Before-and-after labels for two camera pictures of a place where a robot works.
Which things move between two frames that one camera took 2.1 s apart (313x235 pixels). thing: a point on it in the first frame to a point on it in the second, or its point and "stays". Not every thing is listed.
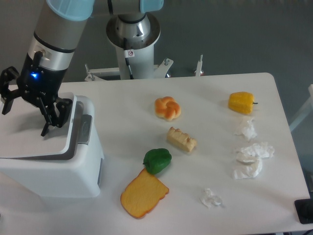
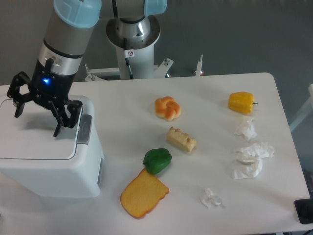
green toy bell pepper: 156,160 stays
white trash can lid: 21,131 stays
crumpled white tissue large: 249,160 stays
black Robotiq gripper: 37,82 to 45,83
